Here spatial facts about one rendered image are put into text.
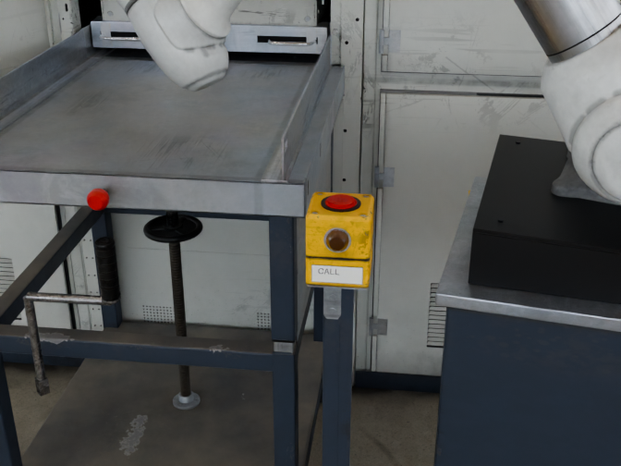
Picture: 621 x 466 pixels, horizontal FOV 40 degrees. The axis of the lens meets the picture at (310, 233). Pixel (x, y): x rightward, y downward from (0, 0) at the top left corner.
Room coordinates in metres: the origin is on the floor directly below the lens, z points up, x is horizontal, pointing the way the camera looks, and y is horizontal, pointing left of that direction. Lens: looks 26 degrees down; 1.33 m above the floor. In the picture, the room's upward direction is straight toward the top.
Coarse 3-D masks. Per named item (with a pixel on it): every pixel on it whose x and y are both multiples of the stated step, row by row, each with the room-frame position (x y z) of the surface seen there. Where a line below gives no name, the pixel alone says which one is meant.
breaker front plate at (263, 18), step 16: (112, 0) 1.95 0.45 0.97; (256, 0) 1.91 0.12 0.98; (272, 0) 1.91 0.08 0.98; (288, 0) 1.90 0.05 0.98; (304, 0) 1.90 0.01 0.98; (112, 16) 1.95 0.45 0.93; (240, 16) 1.92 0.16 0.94; (256, 16) 1.91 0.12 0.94; (272, 16) 1.91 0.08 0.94; (288, 16) 1.90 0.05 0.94; (304, 16) 1.90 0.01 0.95
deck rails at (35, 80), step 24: (72, 48) 1.84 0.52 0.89; (24, 72) 1.60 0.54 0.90; (48, 72) 1.70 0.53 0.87; (72, 72) 1.78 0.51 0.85; (312, 72) 1.54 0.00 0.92; (0, 96) 1.49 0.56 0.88; (24, 96) 1.58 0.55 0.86; (48, 96) 1.61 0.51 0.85; (312, 96) 1.53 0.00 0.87; (0, 120) 1.46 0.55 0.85; (288, 120) 1.46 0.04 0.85; (288, 144) 1.23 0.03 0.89; (288, 168) 1.22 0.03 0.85
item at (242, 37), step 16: (96, 32) 1.95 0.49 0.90; (112, 32) 1.94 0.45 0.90; (128, 32) 1.94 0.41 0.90; (240, 32) 1.91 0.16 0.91; (256, 32) 1.90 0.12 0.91; (272, 32) 1.90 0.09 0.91; (288, 32) 1.89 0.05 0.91; (304, 32) 1.89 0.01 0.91; (320, 32) 1.88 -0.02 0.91; (144, 48) 1.93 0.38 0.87; (240, 48) 1.91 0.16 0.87; (256, 48) 1.90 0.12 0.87; (272, 48) 1.90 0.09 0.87; (288, 48) 1.89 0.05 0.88; (304, 48) 1.89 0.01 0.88; (320, 48) 1.88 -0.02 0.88
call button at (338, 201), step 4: (332, 196) 0.98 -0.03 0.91; (336, 196) 0.98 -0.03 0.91; (340, 196) 0.98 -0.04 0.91; (344, 196) 0.98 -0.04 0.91; (348, 196) 0.98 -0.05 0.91; (328, 200) 0.97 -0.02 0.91; (332, 200) 0.97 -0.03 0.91; (336, 200) 0.97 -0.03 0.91; (340, 200) 0.97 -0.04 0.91; (344, 200) 0.97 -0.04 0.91; (348, 200) 0.97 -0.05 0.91; (352, 200) 0.97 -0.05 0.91; (328, 204) 0.96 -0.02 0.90; (332, 204) 0.96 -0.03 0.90; (336, 204) 0.96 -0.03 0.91; (340, 204) 0.96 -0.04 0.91; (344, 204) 0.96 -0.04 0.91; (348, 204) 0.96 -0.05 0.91; (352, 204) 0.96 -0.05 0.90; (356, 204) 0.97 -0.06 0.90; (336, 208) 0.95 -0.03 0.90; (340, 208) 0.95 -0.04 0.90; (344, 208) 0.95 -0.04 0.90
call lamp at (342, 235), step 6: (330, 228) 0.94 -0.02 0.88; (336, 228) 0.93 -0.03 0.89; (342, 228) 0.93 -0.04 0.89; (330, 234) 0.93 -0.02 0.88; (336, 234) 0.93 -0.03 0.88; (342, 234) 0.93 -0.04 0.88; (348, 234) 0.93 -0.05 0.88; (324, 240) 0.93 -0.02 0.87; (330, 240) 0.92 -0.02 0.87; (336, 240) 0.92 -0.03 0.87; (342, 240) 0.92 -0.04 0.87; (348, 240) 0.93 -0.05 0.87; (330, 246) 0.92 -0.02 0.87; (336, 246) 0.92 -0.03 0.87; (342, 246) 0.92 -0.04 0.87; (348, 246) 0.93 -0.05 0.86
